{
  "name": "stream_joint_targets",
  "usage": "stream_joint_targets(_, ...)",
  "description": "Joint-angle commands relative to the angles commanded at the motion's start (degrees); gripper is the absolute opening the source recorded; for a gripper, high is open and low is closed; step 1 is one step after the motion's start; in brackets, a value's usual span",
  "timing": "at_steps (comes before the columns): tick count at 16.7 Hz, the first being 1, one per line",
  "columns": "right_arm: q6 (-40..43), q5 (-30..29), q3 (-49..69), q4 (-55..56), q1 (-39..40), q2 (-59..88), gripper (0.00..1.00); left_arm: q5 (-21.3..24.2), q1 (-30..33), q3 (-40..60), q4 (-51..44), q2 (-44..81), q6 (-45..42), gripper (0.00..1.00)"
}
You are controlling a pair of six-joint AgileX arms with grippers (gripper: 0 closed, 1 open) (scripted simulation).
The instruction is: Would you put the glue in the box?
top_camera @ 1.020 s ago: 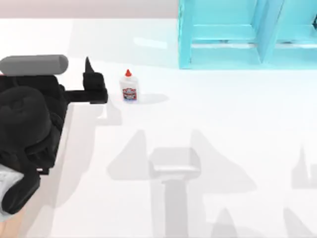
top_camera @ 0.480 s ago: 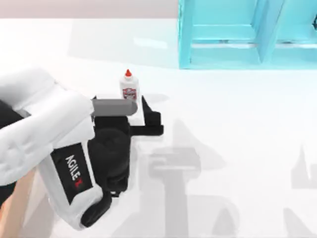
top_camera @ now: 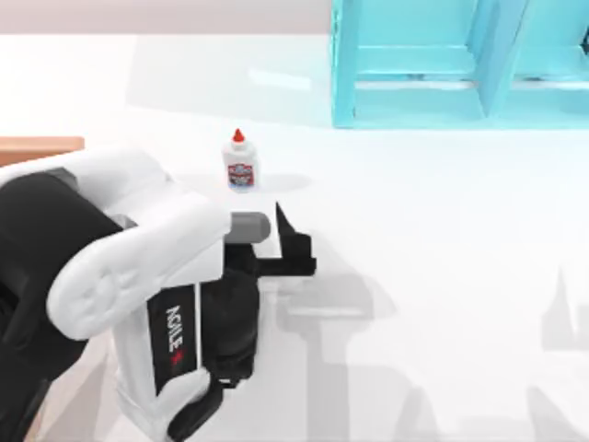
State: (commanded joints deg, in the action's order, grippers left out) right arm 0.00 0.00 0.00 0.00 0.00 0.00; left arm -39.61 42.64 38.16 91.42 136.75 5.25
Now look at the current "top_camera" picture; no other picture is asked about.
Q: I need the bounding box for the pale grey rounded box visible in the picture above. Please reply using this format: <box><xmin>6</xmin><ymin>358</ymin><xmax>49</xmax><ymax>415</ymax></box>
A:
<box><xmin>223</xmin><ymin>210</ymin><xmax>272</xmax><ymax>246</ymax></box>

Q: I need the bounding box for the white glue bottle red cap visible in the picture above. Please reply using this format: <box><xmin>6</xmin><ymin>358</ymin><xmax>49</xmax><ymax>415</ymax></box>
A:
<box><xmin>221</xmin><ymin>127</ymin><xmax>262</xmax><ymax>196</ymax></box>

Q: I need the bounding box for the light blue rack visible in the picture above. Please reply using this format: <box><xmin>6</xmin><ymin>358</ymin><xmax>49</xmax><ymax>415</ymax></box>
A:
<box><xmin>329</xmin><ymin>0</ymin><xmax>589</xmax><ymax>131</ymax></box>

